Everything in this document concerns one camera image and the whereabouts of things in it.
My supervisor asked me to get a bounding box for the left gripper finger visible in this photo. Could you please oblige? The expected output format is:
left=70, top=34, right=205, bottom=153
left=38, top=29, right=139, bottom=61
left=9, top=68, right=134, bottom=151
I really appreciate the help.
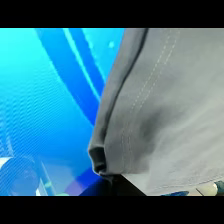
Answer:
left=105, top=175, right=148, bottom=197

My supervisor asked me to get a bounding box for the grey T-shirt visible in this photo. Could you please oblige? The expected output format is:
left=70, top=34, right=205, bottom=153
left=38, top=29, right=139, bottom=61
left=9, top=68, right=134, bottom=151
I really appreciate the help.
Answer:
left=87, top=27, right=224, bottom=197

